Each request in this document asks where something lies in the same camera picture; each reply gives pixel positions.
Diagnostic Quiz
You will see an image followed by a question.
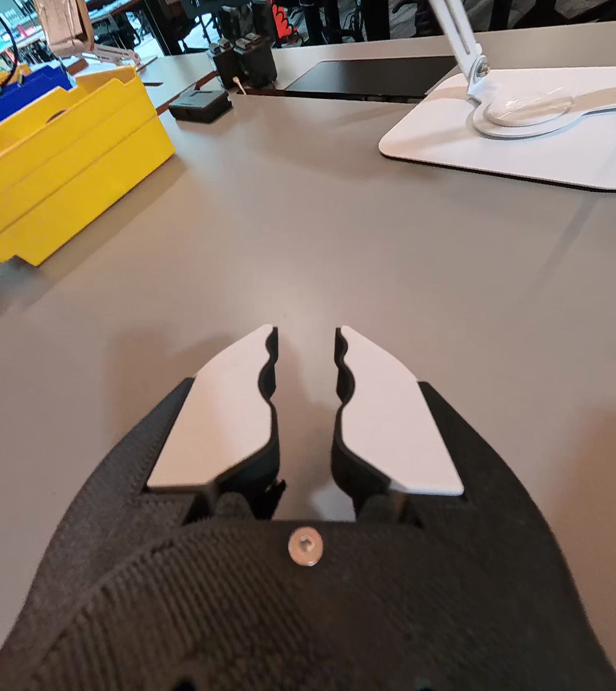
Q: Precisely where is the blue plastic bin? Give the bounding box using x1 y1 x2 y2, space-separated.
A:
0 65 73 144

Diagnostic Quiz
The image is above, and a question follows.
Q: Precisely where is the black desk mat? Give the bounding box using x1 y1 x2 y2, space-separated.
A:
284 54 460 103

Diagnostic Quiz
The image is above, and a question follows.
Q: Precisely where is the black battery charger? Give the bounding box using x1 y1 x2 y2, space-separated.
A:
208 32 279 90

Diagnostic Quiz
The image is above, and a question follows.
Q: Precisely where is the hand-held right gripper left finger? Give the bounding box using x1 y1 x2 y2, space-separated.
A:
146 324 282 494

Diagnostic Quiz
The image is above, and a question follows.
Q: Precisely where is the small black box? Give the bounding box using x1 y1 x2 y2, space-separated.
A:
168 89 233 124

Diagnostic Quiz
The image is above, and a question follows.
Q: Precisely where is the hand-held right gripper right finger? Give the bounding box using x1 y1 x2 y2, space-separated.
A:
331 325 465 496

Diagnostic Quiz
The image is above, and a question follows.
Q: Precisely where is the yellow plastic bin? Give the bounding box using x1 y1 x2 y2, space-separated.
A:
0 65 176 268

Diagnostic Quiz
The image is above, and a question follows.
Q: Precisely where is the brown cardboard piece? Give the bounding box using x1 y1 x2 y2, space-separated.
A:
32 0 95 55

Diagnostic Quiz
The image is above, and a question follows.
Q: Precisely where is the grey desk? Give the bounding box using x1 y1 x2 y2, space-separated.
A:
0 19 616 691

